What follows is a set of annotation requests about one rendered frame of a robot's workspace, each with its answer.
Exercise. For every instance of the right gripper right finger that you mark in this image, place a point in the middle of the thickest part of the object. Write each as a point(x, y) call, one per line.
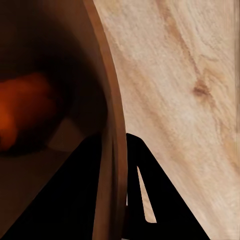
point(175, 221)

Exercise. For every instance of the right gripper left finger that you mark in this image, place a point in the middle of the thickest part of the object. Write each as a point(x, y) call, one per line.
point(65, 208)

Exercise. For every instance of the can of soda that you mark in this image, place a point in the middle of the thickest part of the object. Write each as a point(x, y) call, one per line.
point(27, 103)

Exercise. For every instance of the trash can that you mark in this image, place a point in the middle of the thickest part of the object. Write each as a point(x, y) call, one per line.
point(66, 38)

